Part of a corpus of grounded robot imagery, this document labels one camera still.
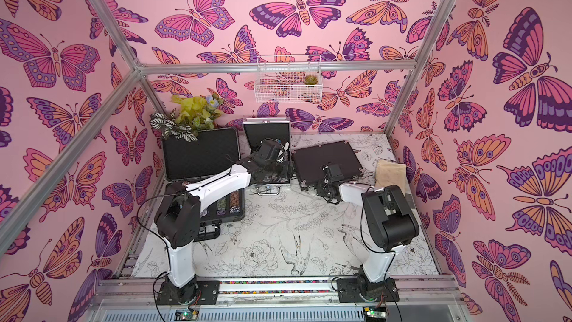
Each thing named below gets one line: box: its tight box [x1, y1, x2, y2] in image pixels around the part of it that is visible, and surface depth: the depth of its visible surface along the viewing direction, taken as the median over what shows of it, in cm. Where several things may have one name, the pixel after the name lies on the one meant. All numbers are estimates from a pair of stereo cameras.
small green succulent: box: [303, 74, 319, 85], surface depth 94 cm
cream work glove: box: [375, 159, 408, 197], surface depth 105 cm
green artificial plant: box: [170, 93, 225, 134], surface depth 105 cm
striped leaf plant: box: [149, 108, 199, 142], surface depth 96 cm
